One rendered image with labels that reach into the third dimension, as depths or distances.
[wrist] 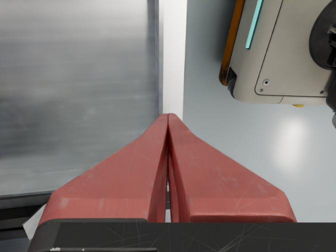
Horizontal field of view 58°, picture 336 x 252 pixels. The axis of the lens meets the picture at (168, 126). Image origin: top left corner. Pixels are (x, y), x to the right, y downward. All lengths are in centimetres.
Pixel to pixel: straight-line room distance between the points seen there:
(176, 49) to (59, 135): 17
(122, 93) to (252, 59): 79
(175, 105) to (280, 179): 166
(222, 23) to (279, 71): 32
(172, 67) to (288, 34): 79
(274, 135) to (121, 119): 141
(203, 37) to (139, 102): 97
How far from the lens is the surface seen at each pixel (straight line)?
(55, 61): 33
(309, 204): 231
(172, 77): 34
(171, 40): 32
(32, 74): 34
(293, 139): 179
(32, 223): 42
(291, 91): 121
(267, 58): 110
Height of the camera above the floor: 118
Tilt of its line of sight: 53 degrees down
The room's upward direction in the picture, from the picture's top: 166 degrees clockwise
